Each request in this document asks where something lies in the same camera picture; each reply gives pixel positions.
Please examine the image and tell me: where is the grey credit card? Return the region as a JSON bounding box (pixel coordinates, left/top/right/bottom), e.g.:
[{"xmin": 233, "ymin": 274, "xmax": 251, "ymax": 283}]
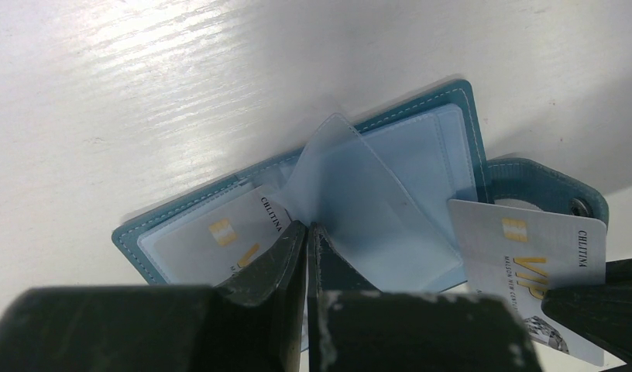
[{"xmin": 448, "ymin": 200, "xmax": 607, "ymax": 366}]

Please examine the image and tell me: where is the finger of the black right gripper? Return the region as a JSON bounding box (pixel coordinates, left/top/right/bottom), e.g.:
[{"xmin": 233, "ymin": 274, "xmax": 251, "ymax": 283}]
[{"xmin": 541, "ymin": 259, "xmax": 632, "ymax": 366}]

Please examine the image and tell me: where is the white credit card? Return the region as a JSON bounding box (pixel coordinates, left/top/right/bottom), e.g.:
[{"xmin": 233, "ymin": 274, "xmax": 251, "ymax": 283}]
[{"xmin": 138, "ymin": 184, "xmax": 290, "ymax": 285}]

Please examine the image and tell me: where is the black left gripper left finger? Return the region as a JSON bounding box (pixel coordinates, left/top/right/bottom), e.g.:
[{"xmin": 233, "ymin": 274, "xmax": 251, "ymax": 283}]
[{"xmin": 0, "ymin": 222, "xmax": 307, "ymax": 371}]

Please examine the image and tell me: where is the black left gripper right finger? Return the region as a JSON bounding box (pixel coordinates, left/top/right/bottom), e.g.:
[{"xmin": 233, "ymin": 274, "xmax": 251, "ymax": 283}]
[{"xmin": 307, "ymin": 224, "xmax": 541, "ymax": 371}]

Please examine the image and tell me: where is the blue leather card holder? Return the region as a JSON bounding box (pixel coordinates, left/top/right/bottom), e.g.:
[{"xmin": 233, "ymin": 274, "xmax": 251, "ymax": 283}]
[{"xmin": 112, "ymin": 80, "xmax": 609, "ymax": 292}]

